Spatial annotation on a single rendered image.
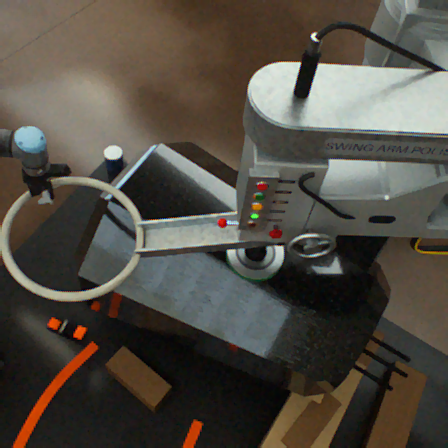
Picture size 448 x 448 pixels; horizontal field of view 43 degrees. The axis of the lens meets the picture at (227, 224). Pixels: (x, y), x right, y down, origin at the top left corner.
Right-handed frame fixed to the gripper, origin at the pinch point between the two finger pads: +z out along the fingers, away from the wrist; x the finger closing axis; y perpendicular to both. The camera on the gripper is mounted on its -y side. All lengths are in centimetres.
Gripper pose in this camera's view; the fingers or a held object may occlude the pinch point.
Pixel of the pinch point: (49, 195)
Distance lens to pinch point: 223.2
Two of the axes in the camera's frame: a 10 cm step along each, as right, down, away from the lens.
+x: 5.1, 7.8, -3.6
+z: -1.5, 5.0, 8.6
